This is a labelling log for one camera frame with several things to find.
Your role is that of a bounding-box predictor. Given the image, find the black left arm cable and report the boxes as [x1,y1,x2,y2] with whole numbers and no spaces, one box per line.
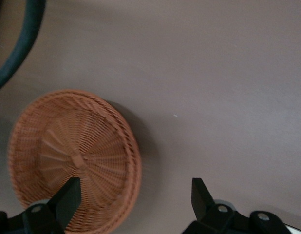
[0,0,47,95]

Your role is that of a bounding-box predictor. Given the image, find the round brown wicker basket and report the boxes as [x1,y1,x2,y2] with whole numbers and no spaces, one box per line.
[7,89,143,234]

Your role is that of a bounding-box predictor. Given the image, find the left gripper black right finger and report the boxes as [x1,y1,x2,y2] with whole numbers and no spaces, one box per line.
[181,177,294,234]

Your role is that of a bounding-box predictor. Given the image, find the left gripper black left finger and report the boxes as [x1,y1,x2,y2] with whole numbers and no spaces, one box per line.
[0,177,82,234]

